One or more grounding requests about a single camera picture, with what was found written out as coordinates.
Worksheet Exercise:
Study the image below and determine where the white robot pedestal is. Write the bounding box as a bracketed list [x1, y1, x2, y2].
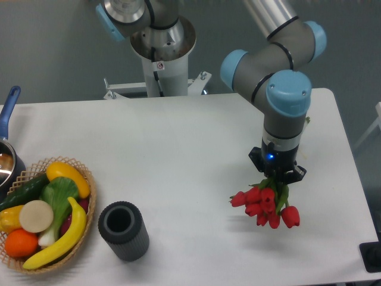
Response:
[104, 16, 212, 100]

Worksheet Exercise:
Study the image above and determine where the dark grey ribbed vase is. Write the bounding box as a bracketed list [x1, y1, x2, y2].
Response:
[98, 201, 149, 262]

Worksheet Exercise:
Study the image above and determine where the blue handled saucepan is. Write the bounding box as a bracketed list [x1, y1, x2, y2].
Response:
[1, 86, 26, 201]

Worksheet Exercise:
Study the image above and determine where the yellow bell pepper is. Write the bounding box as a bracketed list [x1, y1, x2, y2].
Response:
[1, 205, 24, 234]

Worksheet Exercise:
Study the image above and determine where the green bok choy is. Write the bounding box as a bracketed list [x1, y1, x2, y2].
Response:
[38, 177, 79, 248]

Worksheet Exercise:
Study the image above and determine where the woven wicker basket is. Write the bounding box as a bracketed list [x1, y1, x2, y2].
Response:
[1, 156, 96, 274]

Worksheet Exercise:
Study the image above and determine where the black device at edge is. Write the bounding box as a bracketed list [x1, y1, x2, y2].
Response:
[359, 241, 380, 273]

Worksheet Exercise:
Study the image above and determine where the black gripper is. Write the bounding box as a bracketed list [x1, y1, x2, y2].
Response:
[249, 136, 307, 184]

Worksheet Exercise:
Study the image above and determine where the red tulip bouquet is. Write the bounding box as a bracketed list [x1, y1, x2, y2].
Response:
[230, 178, 300, 229]

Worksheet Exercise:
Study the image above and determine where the green cucumber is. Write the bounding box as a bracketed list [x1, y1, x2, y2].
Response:
[1, 173, 49, 211]

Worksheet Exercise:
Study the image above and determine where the beige round disc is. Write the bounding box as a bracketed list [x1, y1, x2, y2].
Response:
[18, 200, 54, 233]

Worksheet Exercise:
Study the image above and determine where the dark red eggplant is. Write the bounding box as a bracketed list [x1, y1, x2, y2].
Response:
[60, 197, 90, 237]

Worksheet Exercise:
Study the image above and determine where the white frame at right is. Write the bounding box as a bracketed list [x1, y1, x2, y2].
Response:
[354, 102, 380, 151]

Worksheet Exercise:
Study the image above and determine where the yellow banana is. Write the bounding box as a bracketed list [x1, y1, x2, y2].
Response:
[23, 197, 87, 271]

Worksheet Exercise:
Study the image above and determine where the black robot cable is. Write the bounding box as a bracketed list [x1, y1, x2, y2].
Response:
[149, 46, 164, 98]

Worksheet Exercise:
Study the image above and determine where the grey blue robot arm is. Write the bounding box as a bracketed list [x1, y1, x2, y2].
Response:
[96, 1, 327, 184]

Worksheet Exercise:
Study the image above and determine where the orange fruit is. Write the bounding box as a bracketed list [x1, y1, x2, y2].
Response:
[5, 229, 38, 258]

